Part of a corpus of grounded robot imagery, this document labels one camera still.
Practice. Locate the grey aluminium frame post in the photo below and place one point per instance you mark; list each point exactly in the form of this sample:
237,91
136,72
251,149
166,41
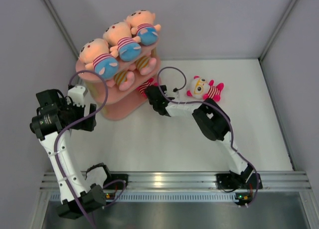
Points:
278,28

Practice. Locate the white panda plush yellow glasses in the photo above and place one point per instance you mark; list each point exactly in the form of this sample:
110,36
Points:
200,88

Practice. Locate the pink hippo plush striped shirt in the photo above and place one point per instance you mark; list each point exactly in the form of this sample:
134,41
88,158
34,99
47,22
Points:
123,80

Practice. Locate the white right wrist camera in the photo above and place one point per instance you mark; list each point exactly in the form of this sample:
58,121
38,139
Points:
173,95

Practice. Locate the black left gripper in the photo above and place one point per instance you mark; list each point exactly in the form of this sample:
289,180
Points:
65,105

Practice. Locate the white panda plush pink limbs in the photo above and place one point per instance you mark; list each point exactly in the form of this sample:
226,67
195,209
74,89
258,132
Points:
141,89

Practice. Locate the peach boy plush blue shorts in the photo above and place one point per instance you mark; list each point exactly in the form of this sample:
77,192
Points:
97,56

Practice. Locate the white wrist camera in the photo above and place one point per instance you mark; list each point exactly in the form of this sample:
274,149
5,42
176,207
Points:
173,95
76,96

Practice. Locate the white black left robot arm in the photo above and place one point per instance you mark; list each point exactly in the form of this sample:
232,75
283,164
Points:
79,193

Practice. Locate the pink three-tier wooden shelf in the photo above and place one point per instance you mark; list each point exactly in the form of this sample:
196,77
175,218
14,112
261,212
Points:
121,103

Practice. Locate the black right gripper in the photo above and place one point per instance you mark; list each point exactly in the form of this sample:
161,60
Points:
163,89

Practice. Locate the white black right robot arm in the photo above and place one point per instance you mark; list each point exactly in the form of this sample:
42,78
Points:
215,125

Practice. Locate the peach boy plush blue pants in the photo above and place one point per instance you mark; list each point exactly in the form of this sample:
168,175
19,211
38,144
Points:
120,39

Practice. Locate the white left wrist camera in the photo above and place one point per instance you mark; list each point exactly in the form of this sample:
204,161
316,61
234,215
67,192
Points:
76,96

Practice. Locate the white slotted cable duct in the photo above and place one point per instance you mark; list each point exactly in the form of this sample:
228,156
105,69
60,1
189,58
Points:
182,197

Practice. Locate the grey left frame post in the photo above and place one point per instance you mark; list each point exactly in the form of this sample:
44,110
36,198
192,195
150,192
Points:
61,27

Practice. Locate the peach boy plush striped shirt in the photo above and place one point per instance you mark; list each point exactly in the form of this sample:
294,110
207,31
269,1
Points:
142,25

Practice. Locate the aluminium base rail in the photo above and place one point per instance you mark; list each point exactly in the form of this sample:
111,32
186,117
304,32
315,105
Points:
285,181

